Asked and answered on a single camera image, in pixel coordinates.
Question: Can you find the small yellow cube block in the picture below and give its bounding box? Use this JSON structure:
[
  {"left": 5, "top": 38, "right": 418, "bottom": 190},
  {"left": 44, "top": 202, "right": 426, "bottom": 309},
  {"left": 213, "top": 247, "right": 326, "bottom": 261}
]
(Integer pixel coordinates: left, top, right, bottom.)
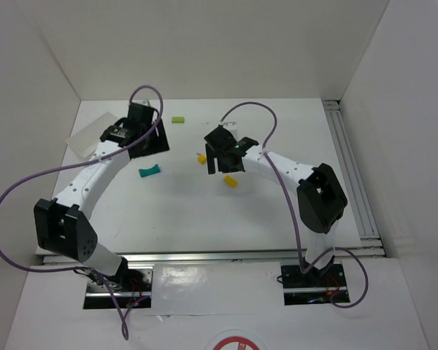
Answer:
[{"left": 197, "top": 155, "right": 207, "bottom": 164}]

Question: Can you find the teal arch block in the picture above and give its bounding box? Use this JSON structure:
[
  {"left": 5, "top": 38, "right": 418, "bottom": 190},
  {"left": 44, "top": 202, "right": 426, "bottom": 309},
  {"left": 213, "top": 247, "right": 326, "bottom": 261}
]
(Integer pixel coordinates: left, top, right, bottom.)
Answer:
[{"left": 139, "top": 164, "right": 161, "bottom": 178}]

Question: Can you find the light green rectangular block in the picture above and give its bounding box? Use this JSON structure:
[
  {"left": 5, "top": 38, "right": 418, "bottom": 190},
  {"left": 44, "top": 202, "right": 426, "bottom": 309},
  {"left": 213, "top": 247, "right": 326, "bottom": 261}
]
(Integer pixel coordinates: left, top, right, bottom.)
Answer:
[{"left": 172, "top": 117, "right": 185, "bottom": 124}]

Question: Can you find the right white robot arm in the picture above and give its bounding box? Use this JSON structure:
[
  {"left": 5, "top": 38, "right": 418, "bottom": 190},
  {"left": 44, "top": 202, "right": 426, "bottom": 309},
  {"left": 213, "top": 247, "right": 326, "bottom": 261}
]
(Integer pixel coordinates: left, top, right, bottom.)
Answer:
[{"left": 204, "top": 125, "right": 348, "bottom": 274}]

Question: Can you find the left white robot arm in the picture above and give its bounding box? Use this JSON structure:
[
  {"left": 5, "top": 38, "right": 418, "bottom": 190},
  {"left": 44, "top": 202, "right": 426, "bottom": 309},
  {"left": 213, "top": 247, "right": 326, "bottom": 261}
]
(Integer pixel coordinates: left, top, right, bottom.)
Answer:
[{"left": 34, "top": 101, "right": 169, "bottom": 284}]

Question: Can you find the yellow rectangular block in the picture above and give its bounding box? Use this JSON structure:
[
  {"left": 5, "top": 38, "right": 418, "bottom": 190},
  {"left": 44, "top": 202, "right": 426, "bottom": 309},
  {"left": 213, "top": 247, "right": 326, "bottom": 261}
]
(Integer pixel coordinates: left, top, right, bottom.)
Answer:
[{"left": 223, "top": 175, "right": 238, "bottom": 187}]

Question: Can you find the clear plastic container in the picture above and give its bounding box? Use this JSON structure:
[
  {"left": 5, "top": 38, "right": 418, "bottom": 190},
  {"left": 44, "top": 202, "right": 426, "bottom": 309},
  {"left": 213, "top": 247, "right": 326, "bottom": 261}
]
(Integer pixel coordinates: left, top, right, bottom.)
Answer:
[{"left": 66, "top": 112, "right": 118, "bottom": 159}]

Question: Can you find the red prohibition sign sticker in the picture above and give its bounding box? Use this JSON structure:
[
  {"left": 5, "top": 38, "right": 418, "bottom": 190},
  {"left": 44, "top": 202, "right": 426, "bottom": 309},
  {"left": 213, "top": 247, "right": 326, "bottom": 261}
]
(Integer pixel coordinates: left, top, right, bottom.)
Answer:
[{"left": 205, "top": 329, "right": 268, "bottom": 350}]

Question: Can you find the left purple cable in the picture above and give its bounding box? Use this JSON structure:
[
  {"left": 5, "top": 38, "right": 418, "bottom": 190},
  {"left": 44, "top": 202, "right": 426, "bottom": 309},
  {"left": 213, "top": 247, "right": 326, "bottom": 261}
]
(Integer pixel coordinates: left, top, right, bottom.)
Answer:
[{"left": 0, "top": 85, "right": 164, "bottom": 341}]

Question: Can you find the purple cable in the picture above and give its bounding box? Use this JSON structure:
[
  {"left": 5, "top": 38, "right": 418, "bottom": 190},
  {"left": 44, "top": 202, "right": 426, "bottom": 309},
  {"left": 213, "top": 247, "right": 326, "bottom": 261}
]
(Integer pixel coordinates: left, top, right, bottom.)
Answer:
[
  {"left": 220, "top": 102, "right": 369, "bottom": 309},
  {"left": 0, "top": 85, "right": 164, "bottom": 341}
]

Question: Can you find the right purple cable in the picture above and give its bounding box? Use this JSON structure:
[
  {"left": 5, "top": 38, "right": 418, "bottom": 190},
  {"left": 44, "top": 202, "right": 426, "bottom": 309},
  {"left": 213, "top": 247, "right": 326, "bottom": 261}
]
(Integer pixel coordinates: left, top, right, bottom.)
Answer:
[{"left": 220, "top": 102, "right": 369, "bottom": 309}]

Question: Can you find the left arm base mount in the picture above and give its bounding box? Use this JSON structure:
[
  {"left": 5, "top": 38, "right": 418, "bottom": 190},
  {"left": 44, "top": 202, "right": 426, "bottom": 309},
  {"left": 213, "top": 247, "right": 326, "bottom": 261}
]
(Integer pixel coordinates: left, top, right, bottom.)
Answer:
[{"left": 83, "top": 266, "right": 154, "bottom": 310}]

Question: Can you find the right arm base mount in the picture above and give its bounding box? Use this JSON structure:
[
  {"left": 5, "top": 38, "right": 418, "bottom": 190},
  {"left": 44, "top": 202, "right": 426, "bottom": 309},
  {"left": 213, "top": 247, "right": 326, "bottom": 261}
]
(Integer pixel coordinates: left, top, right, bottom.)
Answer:
[{"left": 277, "top": 263, "right": 350, "bottom": 306}]

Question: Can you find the front aluminium rail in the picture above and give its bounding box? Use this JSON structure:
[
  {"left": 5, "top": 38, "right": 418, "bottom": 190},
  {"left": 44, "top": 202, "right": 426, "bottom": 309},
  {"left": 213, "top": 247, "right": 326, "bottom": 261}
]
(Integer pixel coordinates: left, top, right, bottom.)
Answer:
[{"left": 39, "top": 248, "right": 386, "bottom": 266}]

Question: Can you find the aluminium rail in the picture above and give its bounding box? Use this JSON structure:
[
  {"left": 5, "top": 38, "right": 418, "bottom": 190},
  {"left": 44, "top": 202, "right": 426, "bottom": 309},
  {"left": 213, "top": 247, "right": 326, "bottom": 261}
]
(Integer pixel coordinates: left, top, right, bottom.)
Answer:
[
  {"left": 322, "top": 100, "right": 385, "bottom": 256},
  {"left": 39, "top": 248, "right": 386, "bottom": 266}
]

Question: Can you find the right aluminium rail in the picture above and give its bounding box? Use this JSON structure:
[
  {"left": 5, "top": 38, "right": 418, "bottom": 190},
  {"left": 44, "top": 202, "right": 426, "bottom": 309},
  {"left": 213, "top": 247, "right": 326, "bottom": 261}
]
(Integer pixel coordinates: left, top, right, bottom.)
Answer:
[{"left": 322, "top": 100, "right": 385, "bottom": 256}]

